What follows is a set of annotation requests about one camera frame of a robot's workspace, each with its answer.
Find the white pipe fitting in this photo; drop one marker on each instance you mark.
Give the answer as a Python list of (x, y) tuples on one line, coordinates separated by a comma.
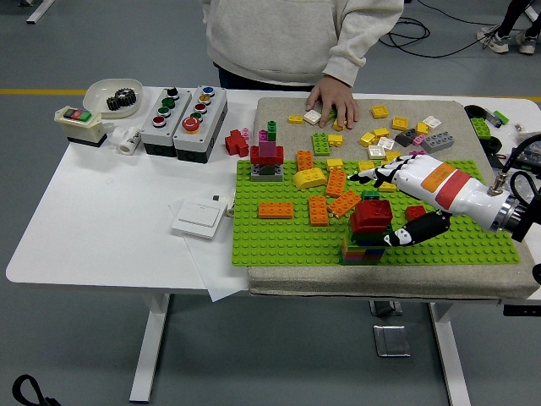
[(129, 141)]

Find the black electronic module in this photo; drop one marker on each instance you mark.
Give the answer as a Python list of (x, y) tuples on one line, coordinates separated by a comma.
[(533, 157)]

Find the white red-green switch box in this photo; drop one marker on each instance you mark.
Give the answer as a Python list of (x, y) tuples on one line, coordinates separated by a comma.
[(80, 129)]

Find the red cross-shaped brick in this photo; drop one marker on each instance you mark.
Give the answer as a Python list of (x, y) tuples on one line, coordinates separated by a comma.
[(235, 144)]

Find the magenta square toy brick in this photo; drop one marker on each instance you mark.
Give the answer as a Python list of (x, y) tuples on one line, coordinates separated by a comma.
[(417, 152)]

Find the white bowl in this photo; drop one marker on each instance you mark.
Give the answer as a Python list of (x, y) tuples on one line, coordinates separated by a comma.
[(97, 93)]

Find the grey emergency-stop control box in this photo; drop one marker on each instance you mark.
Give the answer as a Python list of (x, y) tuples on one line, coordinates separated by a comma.
[(198, 139)]

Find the white small adapter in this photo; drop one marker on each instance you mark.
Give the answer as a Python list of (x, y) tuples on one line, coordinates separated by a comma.
[(228, 207)]

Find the white paper sheet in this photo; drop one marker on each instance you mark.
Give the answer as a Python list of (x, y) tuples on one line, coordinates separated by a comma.
[(215, 270)]

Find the white wall switch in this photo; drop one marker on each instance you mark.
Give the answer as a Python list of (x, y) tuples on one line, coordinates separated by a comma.
[(196, 220)]

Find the white table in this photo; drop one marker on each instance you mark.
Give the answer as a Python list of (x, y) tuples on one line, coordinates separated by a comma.
[(105, 211)]

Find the black roll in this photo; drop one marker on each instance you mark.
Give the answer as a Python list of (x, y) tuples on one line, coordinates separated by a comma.
[(468, 112)]

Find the white desk leg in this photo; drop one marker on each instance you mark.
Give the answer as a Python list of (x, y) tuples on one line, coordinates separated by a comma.
[(40, 10)]

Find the dark green small brick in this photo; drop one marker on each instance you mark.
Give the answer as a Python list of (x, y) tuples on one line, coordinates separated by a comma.
[(370, 195)]

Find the red pink grey brick tower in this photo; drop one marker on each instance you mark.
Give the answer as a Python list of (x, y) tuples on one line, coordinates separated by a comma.
[(266, 156)]

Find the small green block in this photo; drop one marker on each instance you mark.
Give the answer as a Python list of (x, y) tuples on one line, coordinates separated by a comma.
[(501, 115)]

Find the orange long toy brick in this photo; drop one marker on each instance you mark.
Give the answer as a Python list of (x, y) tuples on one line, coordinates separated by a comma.
[(318, 211), (275, 210), (304, 160), (344, 202), (335, 183)]

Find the red curved toy brick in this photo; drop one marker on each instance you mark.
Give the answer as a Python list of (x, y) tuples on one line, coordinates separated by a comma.
[(374, 210)]

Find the grey four-button control box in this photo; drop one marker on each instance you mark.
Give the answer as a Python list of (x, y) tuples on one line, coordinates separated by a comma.
[(162, 131)]

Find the black gear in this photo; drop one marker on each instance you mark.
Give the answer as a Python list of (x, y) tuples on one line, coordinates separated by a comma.
[(120, 101)]

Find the bystander person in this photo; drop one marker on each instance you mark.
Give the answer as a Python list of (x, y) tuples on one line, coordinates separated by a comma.
[(501, 42)]

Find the red square toy brick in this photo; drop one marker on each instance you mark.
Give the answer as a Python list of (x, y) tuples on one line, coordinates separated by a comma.
[(415, 211)]

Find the person's left forearm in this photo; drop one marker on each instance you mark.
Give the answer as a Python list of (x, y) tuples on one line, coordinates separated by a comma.
[(351, 59)]

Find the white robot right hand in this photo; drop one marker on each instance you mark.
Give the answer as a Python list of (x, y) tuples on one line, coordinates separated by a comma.
[(422, 179)]

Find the green toy baseplate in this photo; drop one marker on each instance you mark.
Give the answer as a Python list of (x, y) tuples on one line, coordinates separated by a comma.
[(287, 241)]

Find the multicolour brick tower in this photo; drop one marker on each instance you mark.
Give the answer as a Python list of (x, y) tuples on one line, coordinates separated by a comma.
[(363, 254)]

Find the black flat part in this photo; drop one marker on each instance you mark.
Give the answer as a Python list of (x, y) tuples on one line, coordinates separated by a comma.
[(495, 160)]

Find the dark grey toy brick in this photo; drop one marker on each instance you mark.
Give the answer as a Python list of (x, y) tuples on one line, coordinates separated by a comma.
[(405, 137)]

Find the light grey long brick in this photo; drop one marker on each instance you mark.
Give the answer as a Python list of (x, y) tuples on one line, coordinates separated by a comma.
[(437, 142)]

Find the silver floor socket plate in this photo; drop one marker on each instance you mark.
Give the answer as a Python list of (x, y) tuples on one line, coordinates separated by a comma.
[(384, 308), (391, 340)]

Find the person's left hand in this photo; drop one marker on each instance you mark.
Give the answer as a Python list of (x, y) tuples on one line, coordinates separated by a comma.
[(334, 95)]

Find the silver metal part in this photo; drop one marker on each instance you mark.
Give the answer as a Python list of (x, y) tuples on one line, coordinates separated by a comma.
[(491, 116)]

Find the light green wide brick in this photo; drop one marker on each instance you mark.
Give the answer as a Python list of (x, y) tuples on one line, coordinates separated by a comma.
[(321, 144)]

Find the black table control panel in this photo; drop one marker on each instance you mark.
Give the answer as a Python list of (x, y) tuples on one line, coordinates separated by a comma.
[(522, 310)]

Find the grey-brown mat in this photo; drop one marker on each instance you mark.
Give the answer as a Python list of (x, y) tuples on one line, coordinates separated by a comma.
[(296, 281)]

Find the white square toy brick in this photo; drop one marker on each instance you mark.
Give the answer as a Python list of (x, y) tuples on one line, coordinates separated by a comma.
[(312, 117), (431, 122), (385, 143), (376, 151)]

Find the small pink toy brick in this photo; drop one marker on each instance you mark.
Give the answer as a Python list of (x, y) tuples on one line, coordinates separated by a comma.
[(245, 133), (418, 140)]

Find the light green long brick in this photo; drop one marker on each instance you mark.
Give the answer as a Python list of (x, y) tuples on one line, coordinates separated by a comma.
[(331, 113)]

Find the yellow curved toy brick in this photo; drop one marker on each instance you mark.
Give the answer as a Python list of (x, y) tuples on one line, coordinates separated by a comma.
[(309, 178)]

